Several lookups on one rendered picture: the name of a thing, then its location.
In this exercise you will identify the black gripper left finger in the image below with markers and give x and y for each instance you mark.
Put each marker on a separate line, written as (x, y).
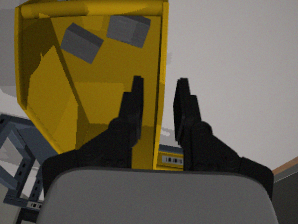
(112, 147)

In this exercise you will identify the yellow bin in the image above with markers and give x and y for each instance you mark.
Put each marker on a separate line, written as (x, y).
(169, 161)
(71, 101)

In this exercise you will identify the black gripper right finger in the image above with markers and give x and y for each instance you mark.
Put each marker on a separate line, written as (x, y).
(208, 153)

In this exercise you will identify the grey block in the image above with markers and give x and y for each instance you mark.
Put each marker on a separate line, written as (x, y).
(81, 43)
(132, 30)

